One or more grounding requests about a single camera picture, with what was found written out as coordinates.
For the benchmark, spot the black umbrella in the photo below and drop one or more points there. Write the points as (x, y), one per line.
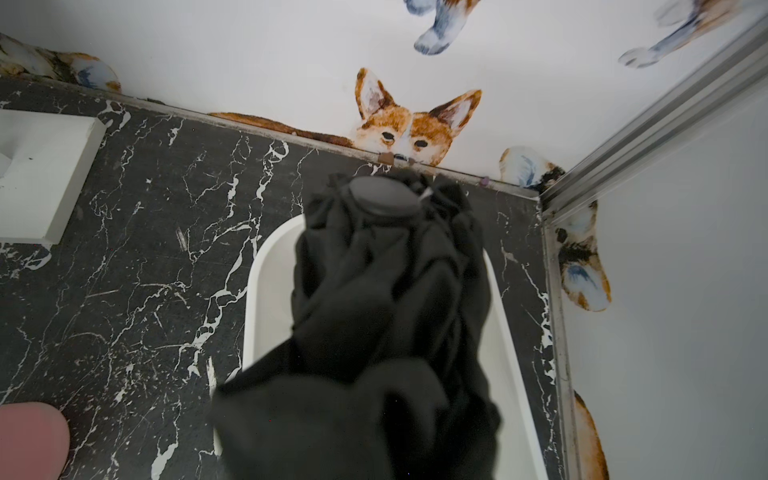
(421, 227)

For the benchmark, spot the white plastic storage box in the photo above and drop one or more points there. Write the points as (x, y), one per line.
(264, 312)

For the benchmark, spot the white stepped display shelf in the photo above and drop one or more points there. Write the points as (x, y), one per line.
(45, 160)

